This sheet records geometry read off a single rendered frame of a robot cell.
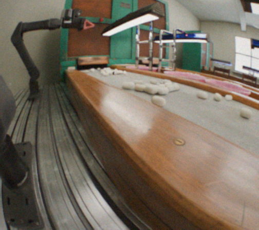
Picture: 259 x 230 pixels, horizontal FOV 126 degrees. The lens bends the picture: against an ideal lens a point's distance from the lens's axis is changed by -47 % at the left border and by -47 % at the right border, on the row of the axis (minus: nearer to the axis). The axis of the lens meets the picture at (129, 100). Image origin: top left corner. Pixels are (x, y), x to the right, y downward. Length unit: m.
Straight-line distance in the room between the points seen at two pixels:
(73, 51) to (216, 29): 5.47
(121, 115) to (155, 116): 0.04
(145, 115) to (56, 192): 0.17
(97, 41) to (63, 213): 1.21
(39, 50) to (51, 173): 1.86
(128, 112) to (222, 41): 5.54
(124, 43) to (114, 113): 1.20
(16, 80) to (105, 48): 1.45
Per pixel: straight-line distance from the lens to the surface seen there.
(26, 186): 0.21
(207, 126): 0.21
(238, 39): 5.59
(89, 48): 1.19
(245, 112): 0.32
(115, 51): 1.27
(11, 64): 2.08
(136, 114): 0.15
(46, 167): 0.24
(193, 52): 3.34
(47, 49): 1.98
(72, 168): 0.22
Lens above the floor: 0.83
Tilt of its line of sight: 19 degrees down
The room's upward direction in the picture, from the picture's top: 1 degrees clockwise
